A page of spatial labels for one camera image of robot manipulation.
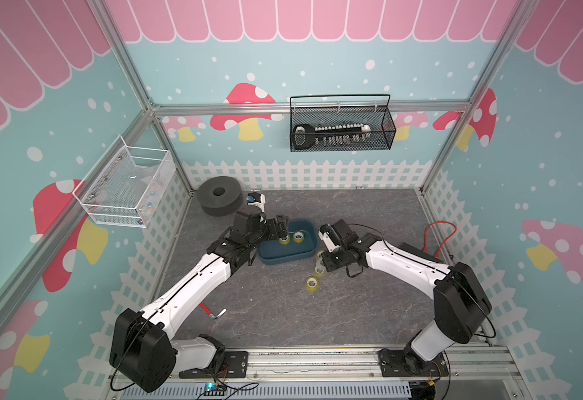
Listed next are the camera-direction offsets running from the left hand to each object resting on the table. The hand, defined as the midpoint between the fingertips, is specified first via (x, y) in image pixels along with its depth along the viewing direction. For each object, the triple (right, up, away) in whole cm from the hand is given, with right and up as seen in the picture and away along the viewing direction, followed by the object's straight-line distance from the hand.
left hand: (277, 223), depth 81 cm
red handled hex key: (-23, -31, +3) cm, 39 cm away
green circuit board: (-18, -49, -8) cm, 52 cm away
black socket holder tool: (+10, +31, +9) cm, 34 cm away
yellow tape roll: (+7, -7, +22) cm, 24 cm away
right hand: (+17, -13, +7) cm, 22 cm away
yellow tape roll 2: (+1, -8, +21) cm, 22 cm away
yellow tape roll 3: (+12, -23, +9) cm, 27 cm away
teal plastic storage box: (-3, -12, +14) cm, 18 cm away
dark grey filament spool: (-29, +11, +31) cm, 44 cm away
